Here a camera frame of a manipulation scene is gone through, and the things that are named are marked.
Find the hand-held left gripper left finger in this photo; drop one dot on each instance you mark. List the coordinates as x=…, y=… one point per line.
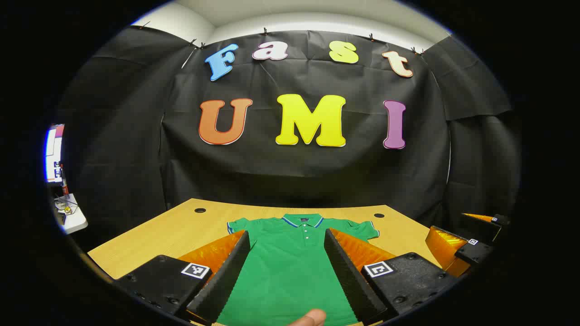
x=226, y=280

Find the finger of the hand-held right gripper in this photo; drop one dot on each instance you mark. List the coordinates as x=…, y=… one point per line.
x=473, y=251
x=480, y=226

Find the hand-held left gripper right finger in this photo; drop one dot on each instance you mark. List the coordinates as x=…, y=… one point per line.
x=346, y=276

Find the green polo T-shirt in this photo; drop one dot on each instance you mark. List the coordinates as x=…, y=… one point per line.
x=290, y=271

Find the black backdrop cloth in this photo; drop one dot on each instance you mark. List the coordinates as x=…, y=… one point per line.
x=294, y=181

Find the white side desk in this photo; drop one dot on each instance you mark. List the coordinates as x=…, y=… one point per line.
x=74, y=222

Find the small red bottle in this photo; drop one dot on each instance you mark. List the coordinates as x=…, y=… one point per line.
x=64, y=181

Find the computer monitor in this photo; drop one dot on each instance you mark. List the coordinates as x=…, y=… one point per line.
x=53, y=154

